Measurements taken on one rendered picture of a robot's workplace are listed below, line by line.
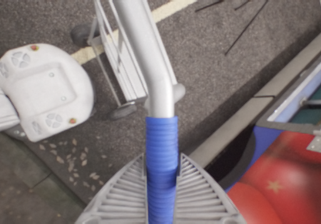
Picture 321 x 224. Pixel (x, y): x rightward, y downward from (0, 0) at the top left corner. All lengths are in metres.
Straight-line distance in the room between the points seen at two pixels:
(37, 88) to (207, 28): 1.70
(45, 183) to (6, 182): 0.25
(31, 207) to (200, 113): 1.76
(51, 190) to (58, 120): 0.69
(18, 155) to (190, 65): 1.72
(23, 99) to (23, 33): 0.61
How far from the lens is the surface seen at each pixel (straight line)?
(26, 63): 1.14
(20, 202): 1.65
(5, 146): 1.53
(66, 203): 1.59
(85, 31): 1.24
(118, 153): 1.43
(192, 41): 1.73
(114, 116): 1.14
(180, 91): 0.23
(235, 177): 0.97
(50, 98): 1.13
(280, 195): 0.87
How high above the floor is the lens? 1.35
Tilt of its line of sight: 71 degrees down
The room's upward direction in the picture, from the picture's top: 100 degrees clockwise
